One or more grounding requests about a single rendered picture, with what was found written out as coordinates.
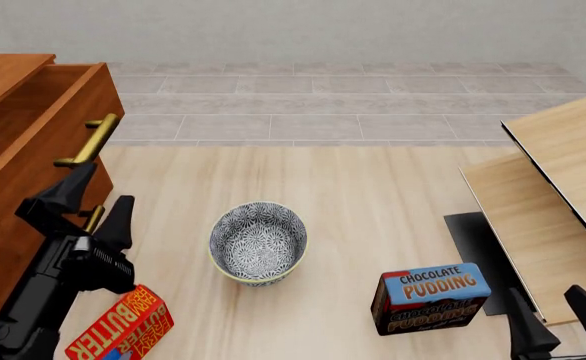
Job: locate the wooden cabinet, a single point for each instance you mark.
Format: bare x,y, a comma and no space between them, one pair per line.
3,73

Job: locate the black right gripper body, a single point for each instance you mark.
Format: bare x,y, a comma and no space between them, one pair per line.
580,357

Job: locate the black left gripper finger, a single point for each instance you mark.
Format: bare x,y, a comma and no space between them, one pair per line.
65,193
116,228

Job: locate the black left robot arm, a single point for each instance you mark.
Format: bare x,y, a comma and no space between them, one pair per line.
18,318

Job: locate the chocolate pudding box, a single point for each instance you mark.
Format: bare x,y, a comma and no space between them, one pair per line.
430,300

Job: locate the patterned grey white bowl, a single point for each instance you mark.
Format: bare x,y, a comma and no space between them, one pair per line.
258,245

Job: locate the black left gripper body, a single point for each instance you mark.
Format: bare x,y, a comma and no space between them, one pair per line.
90,264

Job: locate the red butter box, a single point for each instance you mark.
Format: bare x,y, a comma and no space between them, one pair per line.
123,326

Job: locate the pale wooden shelf unit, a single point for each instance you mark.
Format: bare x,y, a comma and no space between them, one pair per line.
548,210

